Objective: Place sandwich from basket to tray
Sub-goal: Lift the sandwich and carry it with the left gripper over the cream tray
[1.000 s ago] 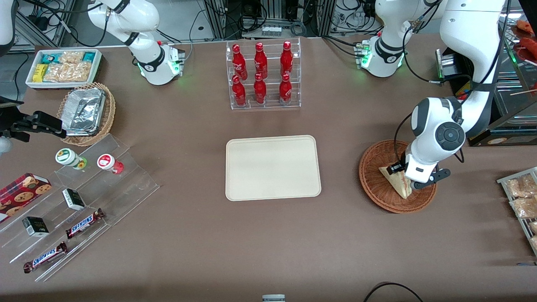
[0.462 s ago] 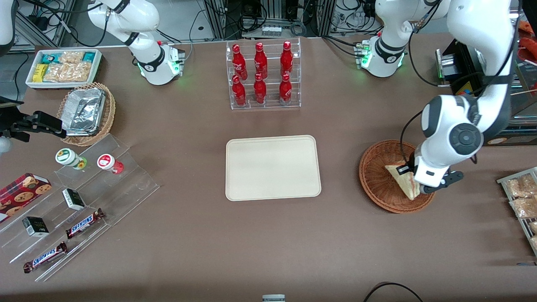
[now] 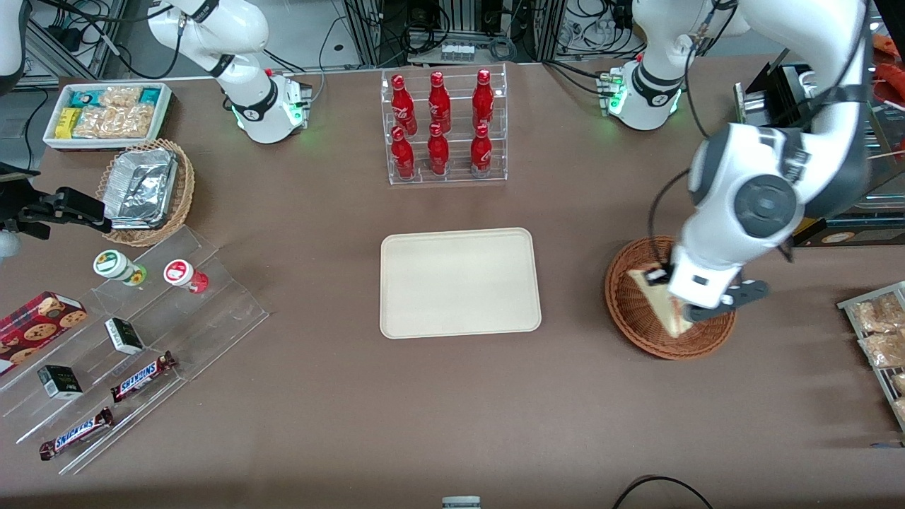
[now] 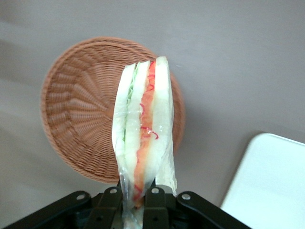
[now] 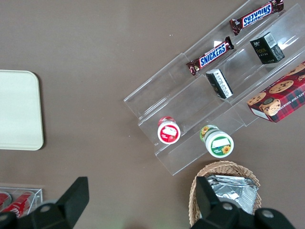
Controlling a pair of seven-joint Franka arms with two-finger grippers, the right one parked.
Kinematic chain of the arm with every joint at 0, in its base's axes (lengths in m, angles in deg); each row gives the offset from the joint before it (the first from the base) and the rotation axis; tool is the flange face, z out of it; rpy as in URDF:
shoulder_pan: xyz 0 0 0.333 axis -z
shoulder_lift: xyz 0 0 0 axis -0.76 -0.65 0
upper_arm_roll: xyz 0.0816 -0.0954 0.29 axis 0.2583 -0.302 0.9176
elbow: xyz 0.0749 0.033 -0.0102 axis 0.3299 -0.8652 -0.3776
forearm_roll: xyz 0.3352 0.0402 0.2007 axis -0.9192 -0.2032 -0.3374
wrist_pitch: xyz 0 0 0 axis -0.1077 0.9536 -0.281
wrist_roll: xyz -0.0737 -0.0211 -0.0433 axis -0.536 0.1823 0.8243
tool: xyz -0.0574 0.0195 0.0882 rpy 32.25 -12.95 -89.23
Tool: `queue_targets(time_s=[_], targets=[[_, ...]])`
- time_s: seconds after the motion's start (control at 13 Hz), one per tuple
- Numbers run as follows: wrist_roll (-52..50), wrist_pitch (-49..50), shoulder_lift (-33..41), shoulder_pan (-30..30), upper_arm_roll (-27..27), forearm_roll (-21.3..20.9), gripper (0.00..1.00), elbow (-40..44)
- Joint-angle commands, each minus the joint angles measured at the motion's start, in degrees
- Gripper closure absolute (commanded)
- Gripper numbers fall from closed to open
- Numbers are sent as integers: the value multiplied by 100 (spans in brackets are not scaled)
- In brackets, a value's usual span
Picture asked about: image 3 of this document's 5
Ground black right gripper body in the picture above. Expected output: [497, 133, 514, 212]
[0, 204, 50, 238]

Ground triangle sandwich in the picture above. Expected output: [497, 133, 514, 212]
[629, 265, 695, 339]

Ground round brown wicker basket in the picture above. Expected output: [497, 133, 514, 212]
[605, 235, 737, 361]

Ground light tan wicker basket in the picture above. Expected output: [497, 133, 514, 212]
[95, 139, 196, 248]

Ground cream plastic serving tray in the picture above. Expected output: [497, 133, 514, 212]
[380, 227, 543, 340]

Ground stacked aluminium foil containers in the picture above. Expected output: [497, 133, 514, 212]
[105, 147, 179, 230]

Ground white plastic snack bin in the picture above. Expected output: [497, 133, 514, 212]
[42, 81, 174, 151]

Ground small cup green label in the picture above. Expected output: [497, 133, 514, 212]
[93, 250, 148, 287]

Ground red tartan cookie box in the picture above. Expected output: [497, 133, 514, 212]
[0, 291, 88, 375]

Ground small cup red label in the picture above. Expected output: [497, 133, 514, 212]
[163, 259, 210, 295]

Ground small black carton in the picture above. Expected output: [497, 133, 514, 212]
[105, 317, 145, 356]
[37, 365, 84, 401]

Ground black food warmer yellow panel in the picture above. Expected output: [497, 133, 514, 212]
[792, 14, 905, 248]

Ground clear acrylic stepped stand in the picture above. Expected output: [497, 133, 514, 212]
[0, 225, 271, 476]

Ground brown Snickers bar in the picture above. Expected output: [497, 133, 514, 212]
[39, 406, 115, 462]
[110, 351, 177, 404]

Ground red cola bottle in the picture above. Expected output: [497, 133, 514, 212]
[470, 124, 494, 177]
[390, 126, 416, 180]
[428, 71, 452, 134]
[390, 73, 418, 136]
[427, 123, 450, 176]
[472, 69, 495, 131]

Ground clear acrylic bottle rack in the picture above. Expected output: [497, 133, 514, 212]
[380, 62, 508, 186]

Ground grey wire display rack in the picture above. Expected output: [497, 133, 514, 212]
[837, 281, 905, 433]

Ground black looped cable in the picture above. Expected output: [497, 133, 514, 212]
[612, 475, 715, 509]

